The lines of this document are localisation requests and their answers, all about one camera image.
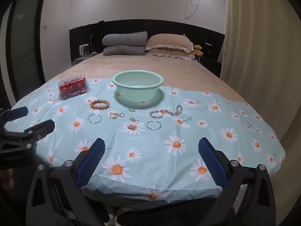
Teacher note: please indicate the person's left hand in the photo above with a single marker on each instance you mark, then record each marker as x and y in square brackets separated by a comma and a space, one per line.
[5, 177]

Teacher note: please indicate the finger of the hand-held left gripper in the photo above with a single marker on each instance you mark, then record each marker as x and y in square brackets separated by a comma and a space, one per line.
[43, 127]
[17, 113]

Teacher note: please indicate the green plastic colander basket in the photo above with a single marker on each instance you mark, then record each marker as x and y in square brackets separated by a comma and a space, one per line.
[137, 87]

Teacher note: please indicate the beige bed blanket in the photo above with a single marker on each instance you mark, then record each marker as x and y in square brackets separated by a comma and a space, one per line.
[145, 64]

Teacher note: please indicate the brown teddy bear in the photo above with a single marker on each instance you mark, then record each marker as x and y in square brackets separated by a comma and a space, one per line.
[198, 50]

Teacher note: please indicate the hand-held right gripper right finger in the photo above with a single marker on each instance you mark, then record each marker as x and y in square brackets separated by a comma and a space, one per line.
[212, 163]

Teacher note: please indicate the white kettle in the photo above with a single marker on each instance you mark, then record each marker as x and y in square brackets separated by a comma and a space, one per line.
[83, 50]

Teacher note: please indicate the beige ruffled pillow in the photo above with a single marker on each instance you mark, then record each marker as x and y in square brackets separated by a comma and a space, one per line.
[174, 56]
[168, 42]

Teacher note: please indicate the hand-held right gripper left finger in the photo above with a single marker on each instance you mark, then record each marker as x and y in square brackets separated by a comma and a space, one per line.
[90, 163]

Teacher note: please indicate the green round drain tray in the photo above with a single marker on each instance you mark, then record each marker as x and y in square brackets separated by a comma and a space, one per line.
[160, 97]

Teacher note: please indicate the black headboard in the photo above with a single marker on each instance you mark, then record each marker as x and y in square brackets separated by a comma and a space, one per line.
[122, 27]

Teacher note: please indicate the clear box of cherry tomatoes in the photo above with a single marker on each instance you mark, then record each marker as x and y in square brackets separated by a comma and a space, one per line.
[73, 86]

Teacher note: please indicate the thin silver bangle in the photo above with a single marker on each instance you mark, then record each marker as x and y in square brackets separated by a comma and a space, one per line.
[89, 119]
[147, 125]

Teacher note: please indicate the cream curtain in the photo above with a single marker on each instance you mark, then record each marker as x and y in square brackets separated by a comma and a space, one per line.
[263, 51]

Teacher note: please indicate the blue daisy print cloth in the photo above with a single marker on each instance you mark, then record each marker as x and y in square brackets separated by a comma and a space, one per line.
[152, 160]

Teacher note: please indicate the dark glass door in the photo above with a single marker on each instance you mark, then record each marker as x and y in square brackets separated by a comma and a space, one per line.
[25, 40]

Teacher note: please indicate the grey folded quilt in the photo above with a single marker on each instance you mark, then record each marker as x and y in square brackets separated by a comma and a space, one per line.
[124, 38]
[123, 50]

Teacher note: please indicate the dark bedside table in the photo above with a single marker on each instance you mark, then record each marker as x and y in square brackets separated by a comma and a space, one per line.
[210, 66]

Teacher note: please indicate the silver crystal earring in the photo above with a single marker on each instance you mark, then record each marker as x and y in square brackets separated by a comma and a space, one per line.
[134, 120]

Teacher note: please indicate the pearl brooch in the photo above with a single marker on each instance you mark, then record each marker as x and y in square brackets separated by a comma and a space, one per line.
[132, 127]

